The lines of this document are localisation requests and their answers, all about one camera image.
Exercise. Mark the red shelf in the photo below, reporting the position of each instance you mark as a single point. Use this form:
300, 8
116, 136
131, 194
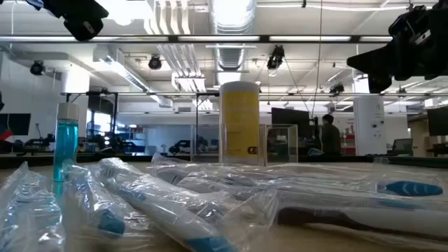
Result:
347, 148

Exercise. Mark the grey office chair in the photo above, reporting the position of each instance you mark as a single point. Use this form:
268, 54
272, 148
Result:
402, 146

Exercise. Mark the person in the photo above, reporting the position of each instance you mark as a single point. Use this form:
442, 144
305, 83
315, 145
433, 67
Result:
330, 138

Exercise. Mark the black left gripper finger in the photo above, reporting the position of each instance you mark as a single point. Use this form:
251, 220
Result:
98, 10

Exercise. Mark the rig light bar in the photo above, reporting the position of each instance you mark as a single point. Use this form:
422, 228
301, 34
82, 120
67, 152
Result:
217, 38

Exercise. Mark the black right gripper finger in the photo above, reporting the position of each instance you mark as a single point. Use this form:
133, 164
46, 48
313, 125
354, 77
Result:
378, 69
378, 56

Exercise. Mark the white pillar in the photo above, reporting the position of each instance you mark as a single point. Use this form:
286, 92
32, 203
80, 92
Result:
369, 122

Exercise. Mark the black background rig frame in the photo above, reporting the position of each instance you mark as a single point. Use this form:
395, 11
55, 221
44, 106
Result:
115, 115

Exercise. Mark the clear acrylic organizer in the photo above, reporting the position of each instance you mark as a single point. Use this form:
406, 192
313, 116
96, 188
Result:
281, 141

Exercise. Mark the black monitor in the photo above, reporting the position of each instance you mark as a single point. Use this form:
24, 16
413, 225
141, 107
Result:
439, 120
290, 117
17, 122

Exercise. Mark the silver ventilation duct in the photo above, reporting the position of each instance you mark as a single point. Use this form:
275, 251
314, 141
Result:
232, 21

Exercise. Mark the blue mouthwash bottle white cap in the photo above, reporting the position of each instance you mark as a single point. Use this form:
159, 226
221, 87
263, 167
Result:
66, 147

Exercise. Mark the red bar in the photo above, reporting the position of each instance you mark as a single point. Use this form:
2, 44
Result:
7, 136

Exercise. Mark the yellow canister white lid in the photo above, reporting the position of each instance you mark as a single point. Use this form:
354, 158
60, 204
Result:
239, 119

